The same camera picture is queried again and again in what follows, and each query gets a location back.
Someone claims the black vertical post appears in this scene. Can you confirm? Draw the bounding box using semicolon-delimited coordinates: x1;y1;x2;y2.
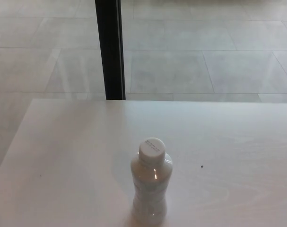
95;0;126;101

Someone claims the white plastic bottle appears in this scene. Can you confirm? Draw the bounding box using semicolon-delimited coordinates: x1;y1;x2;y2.
130;151;174;225

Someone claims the white screw cap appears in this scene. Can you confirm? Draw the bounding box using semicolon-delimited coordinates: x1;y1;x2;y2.
138;137;166;164

